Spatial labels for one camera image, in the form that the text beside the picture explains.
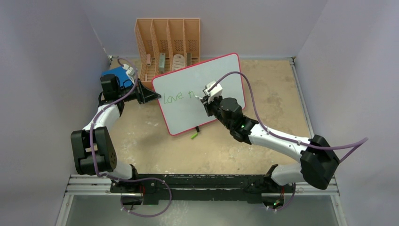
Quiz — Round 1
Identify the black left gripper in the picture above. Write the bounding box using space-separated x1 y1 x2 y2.
117 79 160 105

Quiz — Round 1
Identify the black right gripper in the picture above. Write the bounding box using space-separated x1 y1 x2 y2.
202 94 233 129

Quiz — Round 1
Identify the green marker cap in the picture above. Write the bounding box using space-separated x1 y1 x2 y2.
191 132 198 139

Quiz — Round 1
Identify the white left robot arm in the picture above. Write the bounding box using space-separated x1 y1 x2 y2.
71 74 161 193

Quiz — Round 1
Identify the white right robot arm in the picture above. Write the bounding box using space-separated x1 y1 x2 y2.
201 96 340 192

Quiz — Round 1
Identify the pink-framed whiteboard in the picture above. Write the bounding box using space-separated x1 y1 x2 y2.
152 53 241 136

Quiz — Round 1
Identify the orange plastic file organizer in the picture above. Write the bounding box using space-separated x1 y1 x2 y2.
135 18 201 85

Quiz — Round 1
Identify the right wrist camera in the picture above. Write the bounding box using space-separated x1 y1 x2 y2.
203 81 223 104

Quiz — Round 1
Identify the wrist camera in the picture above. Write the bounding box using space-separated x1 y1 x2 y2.
122 64 136 81
203 81 223 104

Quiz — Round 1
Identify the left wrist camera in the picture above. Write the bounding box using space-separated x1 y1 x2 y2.
122 64 136 81

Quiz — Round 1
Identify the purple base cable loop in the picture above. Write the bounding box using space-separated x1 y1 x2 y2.
120 178 173 218

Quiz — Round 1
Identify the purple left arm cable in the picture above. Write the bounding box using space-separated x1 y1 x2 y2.
88 58 172 182

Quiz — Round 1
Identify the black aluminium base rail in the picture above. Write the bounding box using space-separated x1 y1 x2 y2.
64 173 340 207

